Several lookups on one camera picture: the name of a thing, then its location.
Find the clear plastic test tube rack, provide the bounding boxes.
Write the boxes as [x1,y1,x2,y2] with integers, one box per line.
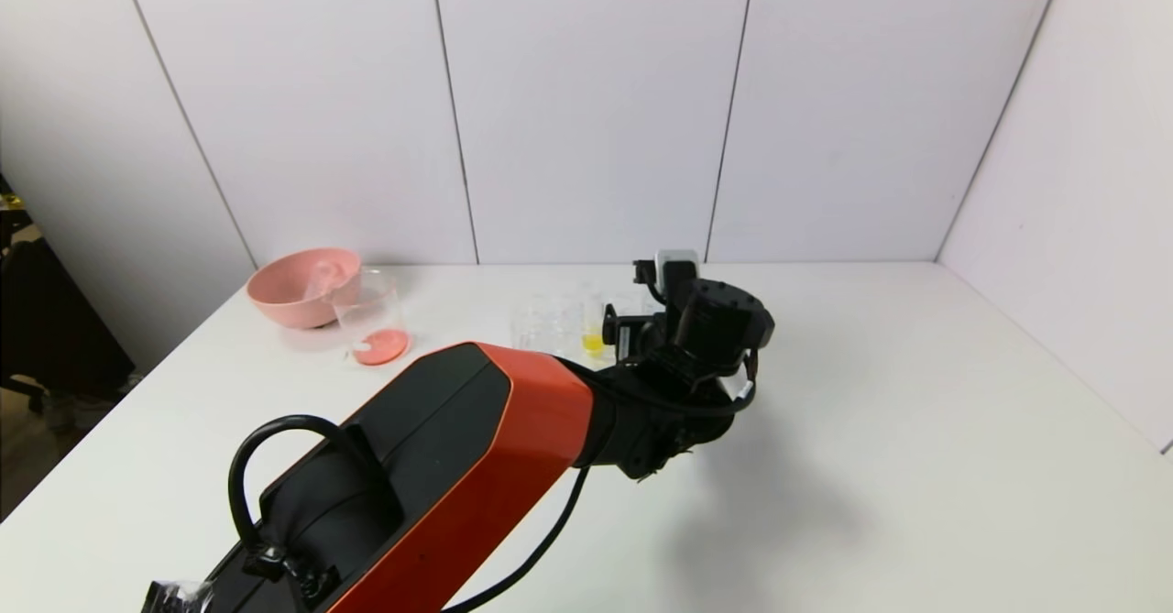
[510,287,663,363]

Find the test tube with yellow pigment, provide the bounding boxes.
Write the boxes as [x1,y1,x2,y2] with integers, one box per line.
[580,283,608,358]

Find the clear glass beaker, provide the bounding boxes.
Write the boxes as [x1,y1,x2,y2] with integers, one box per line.
[331,269,411,369]

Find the pink bowl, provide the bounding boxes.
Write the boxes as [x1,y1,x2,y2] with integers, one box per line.
[246,247,363,330]

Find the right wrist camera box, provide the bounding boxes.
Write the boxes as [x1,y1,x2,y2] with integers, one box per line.
[632,249,703,308]

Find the black right arm cable loop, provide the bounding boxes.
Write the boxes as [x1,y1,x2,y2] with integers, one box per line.
[226,413,369,561]

